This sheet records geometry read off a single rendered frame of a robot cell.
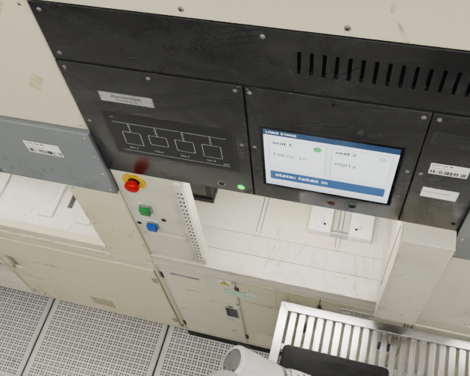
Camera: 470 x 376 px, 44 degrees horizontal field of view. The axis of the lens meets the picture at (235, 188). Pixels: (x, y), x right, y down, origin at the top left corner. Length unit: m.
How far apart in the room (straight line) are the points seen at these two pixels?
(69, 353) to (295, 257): 1.36
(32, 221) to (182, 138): 1.04
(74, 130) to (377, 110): 0.73
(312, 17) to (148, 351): 2.10
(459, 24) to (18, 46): 0.84
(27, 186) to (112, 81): 1.15
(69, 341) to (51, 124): 1.63
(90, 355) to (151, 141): 1.68
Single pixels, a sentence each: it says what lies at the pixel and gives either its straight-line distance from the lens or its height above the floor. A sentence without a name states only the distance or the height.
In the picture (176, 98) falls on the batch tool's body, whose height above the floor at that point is 1.74.
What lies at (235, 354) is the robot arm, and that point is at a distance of 1.37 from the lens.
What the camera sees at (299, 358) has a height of 1.06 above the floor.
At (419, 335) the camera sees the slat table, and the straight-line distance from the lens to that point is 2.00.
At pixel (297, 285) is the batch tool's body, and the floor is 0.87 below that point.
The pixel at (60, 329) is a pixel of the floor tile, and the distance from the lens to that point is 2.97.
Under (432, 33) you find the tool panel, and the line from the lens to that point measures 0.96.
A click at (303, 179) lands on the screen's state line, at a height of 1.51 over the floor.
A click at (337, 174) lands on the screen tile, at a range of 1.28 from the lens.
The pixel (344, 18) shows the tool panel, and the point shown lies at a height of 1.99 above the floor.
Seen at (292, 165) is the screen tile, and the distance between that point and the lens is 1.28.
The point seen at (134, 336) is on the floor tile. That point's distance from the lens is 2.84.
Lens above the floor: 2.63
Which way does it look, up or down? 58 degrees down
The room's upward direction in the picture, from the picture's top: 9 degrees counter-clockwise
